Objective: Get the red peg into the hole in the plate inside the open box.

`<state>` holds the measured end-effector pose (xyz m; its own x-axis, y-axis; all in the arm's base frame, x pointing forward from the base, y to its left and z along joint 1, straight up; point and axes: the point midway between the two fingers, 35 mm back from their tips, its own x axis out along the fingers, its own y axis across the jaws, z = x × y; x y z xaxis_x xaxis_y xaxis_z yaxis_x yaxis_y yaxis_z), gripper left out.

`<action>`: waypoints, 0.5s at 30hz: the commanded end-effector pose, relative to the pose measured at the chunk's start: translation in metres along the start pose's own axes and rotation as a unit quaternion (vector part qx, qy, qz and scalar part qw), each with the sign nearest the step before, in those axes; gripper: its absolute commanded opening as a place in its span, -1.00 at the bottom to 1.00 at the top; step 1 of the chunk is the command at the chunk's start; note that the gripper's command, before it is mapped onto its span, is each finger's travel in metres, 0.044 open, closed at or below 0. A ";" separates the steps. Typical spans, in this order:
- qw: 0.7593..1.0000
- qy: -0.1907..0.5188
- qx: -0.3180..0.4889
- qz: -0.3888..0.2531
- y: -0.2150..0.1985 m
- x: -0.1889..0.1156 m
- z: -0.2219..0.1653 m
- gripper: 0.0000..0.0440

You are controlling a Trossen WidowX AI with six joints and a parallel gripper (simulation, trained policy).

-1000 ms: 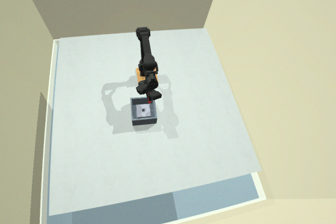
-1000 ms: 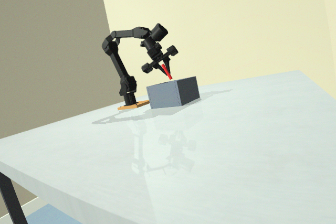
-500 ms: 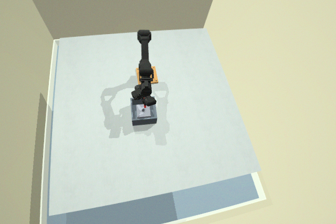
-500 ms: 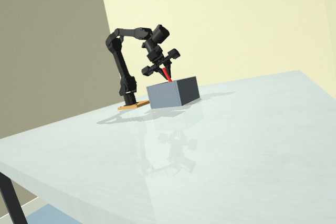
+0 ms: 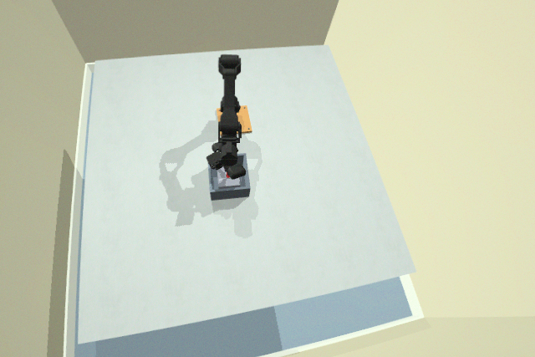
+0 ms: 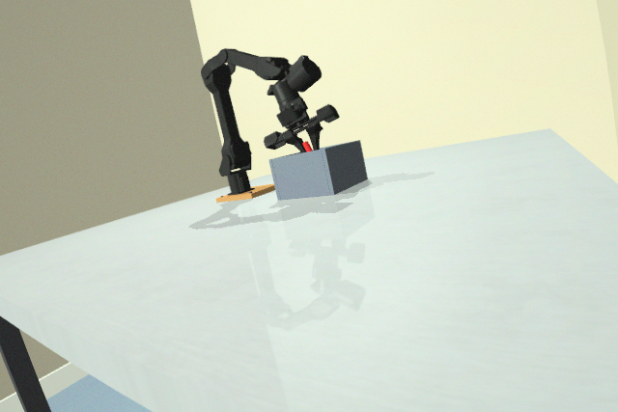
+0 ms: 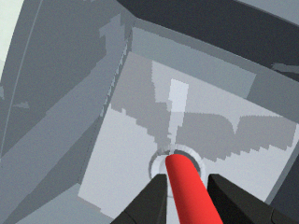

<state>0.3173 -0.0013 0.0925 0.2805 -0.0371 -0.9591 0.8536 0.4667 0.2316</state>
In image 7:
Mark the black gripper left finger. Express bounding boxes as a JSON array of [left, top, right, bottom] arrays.
[[111, 175, 167, 224]]

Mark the red peg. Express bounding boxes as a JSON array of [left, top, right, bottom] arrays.
[[165, 154, 223, 224]]

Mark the grey flat plate with hole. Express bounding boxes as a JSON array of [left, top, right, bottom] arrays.
[[78, 51, 299, 224]]

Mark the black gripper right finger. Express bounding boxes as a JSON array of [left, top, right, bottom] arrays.
[[206, 175, 299, 224]]

